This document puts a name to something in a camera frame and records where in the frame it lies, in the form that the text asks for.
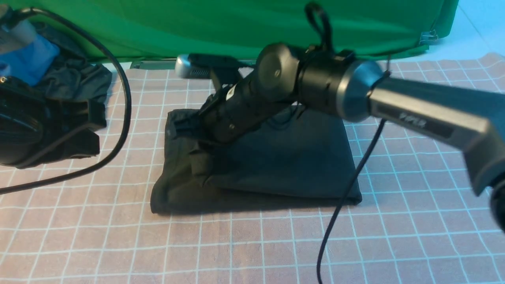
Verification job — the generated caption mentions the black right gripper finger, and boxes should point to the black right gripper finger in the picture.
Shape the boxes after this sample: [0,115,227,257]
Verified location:
[168,111,208,140]

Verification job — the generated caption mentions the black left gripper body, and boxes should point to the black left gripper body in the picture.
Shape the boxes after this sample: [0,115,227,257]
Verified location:
[24,99,107,162]

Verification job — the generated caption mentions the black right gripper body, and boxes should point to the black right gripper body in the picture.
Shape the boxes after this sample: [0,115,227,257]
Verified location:
[197,79,298,144]

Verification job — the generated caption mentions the dark gray long-sleeve shirt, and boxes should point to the dark gray long-sleeve shirt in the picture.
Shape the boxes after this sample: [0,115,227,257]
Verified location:
[150,109,355,215]

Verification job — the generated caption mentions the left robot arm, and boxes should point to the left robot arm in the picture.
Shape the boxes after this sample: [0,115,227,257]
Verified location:
[0,76,107,169]

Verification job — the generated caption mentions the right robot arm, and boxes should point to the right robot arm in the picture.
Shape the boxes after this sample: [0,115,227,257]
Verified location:
[167,43,505,230]

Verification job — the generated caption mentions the dark gray crumpled garment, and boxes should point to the dark gray crumpled garment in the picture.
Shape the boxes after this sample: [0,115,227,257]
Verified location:
[33,22,112,105]

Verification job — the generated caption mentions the blue crumpled garment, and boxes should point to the blue crumpled garment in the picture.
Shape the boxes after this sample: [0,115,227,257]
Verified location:
[0,34,60,86]

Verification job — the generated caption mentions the green backdrop cloth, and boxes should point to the green backdrop cloth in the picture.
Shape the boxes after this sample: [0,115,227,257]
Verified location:
[6,0,458,62]

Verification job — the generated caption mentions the pink checkered tablecloth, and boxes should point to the pink checkered tablecloth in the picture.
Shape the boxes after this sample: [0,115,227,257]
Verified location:
[0,67,504,284]

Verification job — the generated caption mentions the metal binder clip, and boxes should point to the metal binder clip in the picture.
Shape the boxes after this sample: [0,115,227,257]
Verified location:
[419,30,439,45]

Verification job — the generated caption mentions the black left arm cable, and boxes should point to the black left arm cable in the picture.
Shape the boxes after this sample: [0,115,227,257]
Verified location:
[0,7,133,196]

